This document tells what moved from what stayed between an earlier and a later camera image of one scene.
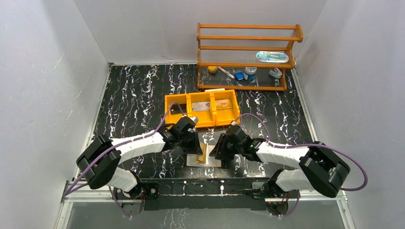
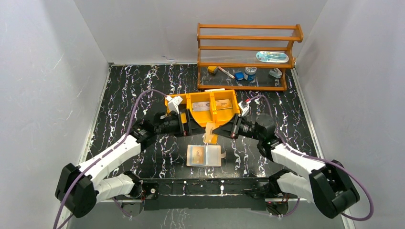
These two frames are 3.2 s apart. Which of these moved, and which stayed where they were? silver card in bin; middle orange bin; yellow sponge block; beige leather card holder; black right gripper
Moved: black right gripper
Stayed: middle orange bin; yellow sponge block; beige leather card holder; silver card in bin
